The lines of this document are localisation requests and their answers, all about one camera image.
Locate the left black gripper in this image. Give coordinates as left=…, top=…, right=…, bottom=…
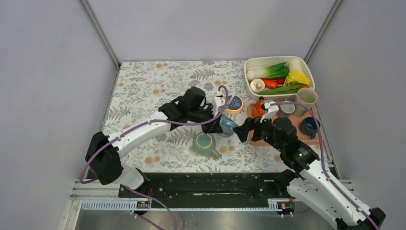
left=189, top=103, right=224, bottom=135

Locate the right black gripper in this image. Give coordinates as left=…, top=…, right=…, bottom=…
left=233, top=110, right=285, bottom=151

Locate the blue butterfly mug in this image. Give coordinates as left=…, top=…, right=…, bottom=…
left=220, top=115, right=238, bottom=138

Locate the orange mug black handle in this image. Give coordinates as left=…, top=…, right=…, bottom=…
left=251, top=97, right=267, bottom=118

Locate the teal green glazed mug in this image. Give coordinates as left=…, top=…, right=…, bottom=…
left=192, top=132, right=221, bottom=159

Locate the small grey mug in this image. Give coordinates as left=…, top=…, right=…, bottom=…
left=279, top=101, right=295, bottom=117

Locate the dark blue mug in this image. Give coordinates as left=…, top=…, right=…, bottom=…
left=299, top=117, right=321, bottom=139

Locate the tall cream mug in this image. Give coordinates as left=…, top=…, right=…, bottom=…
left=292, top=88, right=318, bottom=117

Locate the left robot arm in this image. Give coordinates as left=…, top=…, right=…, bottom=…
left=79, top=87, right=223, bottom=197

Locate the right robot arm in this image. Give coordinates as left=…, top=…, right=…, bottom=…
left=234, top=117, right=386, bottom=230

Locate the toy white mushroom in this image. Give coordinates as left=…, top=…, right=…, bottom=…
left=250, top=79, right=265, bottom=93

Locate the toy carrot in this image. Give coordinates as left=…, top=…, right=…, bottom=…
left=262, top=79, right=278, bottom=89

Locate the toy red chili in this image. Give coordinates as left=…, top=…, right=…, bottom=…
left=272, top=78, right=285, bottom=85

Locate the toy green pea pod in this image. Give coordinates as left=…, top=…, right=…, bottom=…
left=257, top=84, right=308, bottom=96

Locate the floral tablecloth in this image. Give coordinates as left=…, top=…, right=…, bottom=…
left=103, top=61, right=286, bottom=173

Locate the toy bok choy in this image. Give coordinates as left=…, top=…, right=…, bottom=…
left=247, top=62, right=289, bottom=81

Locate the pink plastic tray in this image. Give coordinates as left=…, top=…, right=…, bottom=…
left=247, top=103, right=320, bottom=148

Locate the toy napa cabbage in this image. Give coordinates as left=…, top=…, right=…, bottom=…
left=285, top=58, right=304, bottom=75

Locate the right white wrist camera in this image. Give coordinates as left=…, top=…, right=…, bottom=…
left=260, top=100, right=280, bottom=123

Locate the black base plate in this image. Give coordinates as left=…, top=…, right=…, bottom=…
left=136, top=170, right=299, bottom=209

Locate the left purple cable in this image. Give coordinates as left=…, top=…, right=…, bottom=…
left=79, top=85, right=230, bottom=230

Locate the white slotted cable duct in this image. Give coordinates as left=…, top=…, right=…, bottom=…
left=82, top=200, right=282, bottom=212

